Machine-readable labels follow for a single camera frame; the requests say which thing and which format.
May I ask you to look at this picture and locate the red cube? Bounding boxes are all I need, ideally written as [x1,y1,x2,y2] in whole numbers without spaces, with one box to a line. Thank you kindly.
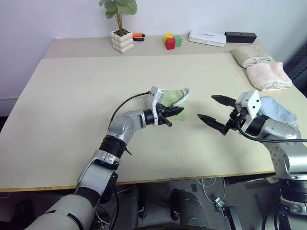
[165,38,177,51]

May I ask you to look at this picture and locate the white floor cable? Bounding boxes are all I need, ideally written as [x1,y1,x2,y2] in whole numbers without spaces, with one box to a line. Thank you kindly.
[194,176,226,202]

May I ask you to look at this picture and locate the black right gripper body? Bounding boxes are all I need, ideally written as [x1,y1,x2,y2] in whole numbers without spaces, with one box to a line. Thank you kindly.
[221,107,249,137]

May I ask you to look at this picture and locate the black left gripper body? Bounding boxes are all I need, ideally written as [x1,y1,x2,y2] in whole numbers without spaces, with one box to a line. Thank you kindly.
[155,103,174,128]

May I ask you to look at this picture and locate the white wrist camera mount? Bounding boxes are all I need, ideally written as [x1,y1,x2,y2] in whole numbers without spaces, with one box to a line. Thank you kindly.
[235,90,262,126]
[146,86,166,127]

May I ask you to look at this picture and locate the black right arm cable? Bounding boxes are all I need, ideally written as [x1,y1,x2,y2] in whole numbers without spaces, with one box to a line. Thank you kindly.
[236,119,307,144]

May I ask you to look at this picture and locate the green towel with white trim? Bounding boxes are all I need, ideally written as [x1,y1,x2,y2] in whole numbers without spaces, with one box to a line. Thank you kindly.
[157,88,192,122]

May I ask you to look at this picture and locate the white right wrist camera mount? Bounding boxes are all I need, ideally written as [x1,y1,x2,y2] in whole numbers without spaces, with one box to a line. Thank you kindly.
[235,90,262,126]

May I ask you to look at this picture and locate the black table frame bar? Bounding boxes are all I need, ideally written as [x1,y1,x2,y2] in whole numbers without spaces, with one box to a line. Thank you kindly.
[226,174,281,190]

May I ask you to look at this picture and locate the folded pink towel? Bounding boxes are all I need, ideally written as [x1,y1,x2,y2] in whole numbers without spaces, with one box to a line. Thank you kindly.
[246,61,293,92]

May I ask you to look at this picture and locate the folded beige towel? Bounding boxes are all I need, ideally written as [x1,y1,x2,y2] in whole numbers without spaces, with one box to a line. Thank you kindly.
[231,45,274,69]

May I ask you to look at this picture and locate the long black box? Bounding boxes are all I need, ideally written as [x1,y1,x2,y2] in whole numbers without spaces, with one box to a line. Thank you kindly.
[224,31,258,44]

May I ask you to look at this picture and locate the dark rounded shape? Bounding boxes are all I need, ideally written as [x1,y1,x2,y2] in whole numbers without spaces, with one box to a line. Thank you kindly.
[168,188,210,230]
[114,186,147,230]

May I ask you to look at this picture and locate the small metal clamp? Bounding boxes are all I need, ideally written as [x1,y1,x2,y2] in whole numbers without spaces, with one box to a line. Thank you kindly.
[214,196,226,210]

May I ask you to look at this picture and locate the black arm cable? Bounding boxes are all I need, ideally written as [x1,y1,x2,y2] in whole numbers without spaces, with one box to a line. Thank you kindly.
[236,119,307,144]
[108,91,151,130]

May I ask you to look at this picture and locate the potted plant white bubble pot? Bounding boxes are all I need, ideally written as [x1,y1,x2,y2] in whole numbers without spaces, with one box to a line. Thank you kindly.
[99,0,138,54]

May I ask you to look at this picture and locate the folded light blue towel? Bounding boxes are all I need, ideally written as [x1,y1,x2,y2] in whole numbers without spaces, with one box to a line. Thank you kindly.
[259,96,300,131]

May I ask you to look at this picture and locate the black floor bracket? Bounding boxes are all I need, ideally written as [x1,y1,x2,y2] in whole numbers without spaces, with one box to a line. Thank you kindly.
[221,205,243,230]

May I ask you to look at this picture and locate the flat white box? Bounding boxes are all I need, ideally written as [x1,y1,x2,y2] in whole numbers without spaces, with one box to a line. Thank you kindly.
[188,30,227,48]

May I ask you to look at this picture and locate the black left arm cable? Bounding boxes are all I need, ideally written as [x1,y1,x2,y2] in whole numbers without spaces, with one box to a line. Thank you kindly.
[108,91,151,130]

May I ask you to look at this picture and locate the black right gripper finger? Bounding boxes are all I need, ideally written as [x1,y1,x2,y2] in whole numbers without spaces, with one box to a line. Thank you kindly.
[197,114,228,136]
[211,94,237,108]

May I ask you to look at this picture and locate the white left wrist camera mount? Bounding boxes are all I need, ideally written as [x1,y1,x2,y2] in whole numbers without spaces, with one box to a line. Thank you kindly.
[146,86,166,127]

